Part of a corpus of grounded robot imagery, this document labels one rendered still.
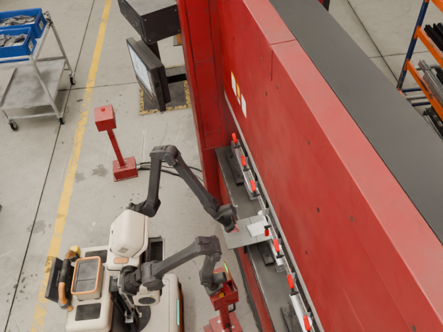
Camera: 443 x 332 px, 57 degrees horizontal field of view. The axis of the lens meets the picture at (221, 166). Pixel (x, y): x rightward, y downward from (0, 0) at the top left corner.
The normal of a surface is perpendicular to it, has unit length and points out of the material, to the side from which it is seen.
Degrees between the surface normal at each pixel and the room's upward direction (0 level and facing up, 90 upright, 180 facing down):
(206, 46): 90
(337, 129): 0
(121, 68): 0
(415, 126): 0
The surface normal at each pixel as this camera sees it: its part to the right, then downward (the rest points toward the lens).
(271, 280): -0.07, -0.67
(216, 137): 0.24, 0.71
